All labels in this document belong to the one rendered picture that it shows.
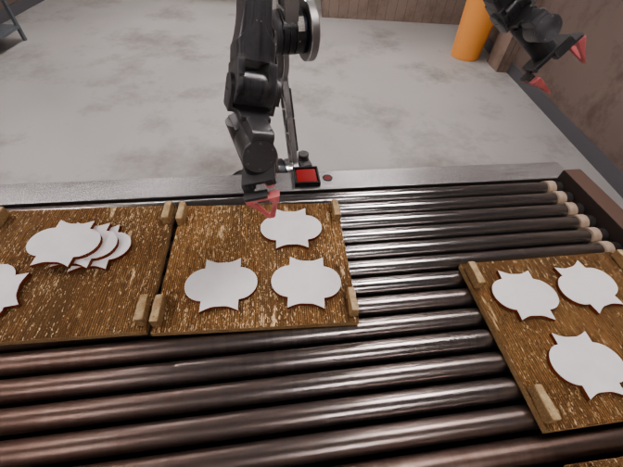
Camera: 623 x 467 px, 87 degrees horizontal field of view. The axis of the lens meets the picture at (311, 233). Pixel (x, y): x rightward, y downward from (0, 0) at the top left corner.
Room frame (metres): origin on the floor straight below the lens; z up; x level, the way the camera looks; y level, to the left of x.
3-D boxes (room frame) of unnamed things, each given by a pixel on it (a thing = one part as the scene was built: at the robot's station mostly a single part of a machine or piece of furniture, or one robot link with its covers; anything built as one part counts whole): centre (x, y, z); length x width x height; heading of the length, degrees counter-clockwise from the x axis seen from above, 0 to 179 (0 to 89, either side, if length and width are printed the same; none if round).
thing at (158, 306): (0.29, 0.29, 0.95); 0.06 x 0.02 x 0.03; 8
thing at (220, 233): (0.45, 0.12, 0.93); 0.41 x 0.35 x 0.02; 98
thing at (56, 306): (0.39, 0.53, 0.93); 0.41 x 0.35 x 0.02; 99
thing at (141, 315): (0.29, 0.32, 0.95); 0.06 x 0.02 x 0.03; 9
